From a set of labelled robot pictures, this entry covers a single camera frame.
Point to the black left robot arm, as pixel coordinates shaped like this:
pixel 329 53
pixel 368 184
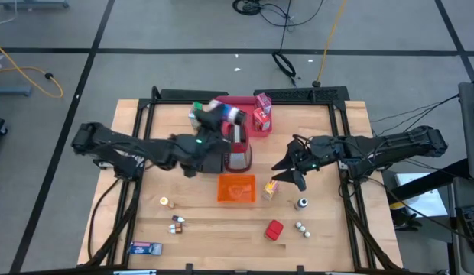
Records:
pixel 118 143

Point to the brown small dropper bottle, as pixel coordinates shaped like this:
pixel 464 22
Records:
pixel 176 226
pixel 176 231

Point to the black metal table frame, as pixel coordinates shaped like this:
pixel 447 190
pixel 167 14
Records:
pixel 145 110

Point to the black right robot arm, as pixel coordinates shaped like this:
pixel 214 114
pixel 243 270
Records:
pixel 393 147

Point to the orange slotted plastic basket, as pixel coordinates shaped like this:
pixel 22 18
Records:
pixel 237 189

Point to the yellow Corn Pops cereal box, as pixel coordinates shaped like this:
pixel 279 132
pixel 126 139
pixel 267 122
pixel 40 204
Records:
pixel 270 189

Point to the purple spice bottle black cap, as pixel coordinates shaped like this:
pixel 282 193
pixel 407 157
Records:
pixel 231 112

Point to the grey desk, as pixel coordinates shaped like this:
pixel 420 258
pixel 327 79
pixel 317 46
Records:
pixel 470 126

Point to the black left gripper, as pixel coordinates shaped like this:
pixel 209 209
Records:
pixel 200 151

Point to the yellow squeeze bottle white cap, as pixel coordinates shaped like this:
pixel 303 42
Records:
pixel 166 202

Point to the black support beam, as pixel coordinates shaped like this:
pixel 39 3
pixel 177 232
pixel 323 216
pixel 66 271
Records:
pixel 428 181

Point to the black perforated panel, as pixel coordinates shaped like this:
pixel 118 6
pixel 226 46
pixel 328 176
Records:
pixel 302 94

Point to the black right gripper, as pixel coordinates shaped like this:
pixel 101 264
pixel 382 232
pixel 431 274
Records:
pixel 315 153

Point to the black keyboard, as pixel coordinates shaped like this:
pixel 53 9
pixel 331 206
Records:
pixel 470 229

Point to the patterned paprika tin red lid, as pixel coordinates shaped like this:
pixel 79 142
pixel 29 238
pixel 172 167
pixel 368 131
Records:
pixel 274 230

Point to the dark small dropper bottle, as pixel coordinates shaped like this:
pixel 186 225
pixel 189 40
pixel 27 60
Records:
pixel 179 219

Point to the white sheet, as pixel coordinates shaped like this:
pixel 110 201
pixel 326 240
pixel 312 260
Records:
pixel 416 195

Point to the red cereal box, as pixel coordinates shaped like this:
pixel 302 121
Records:
pixel 261 120

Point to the black solid panel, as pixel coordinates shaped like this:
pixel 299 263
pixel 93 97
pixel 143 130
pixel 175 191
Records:
pixel 191 94

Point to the blue and white small box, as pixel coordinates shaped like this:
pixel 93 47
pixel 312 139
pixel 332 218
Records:
pixel 145 248

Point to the grey spice bottle black cap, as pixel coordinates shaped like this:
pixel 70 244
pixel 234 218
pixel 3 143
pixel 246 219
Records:
pixel 301 204

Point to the grey stand foot bar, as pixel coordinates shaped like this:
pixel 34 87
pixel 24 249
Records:
pixel 11 91
pixel 30 4

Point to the green cereal box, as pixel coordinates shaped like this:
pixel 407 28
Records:
pixel 197 105

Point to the purple Raisin Bran cereal box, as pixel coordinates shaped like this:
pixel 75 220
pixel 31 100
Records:
pixel 263 102

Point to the pink plastic tray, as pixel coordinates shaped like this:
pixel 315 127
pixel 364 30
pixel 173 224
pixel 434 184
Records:
pixel 246 103

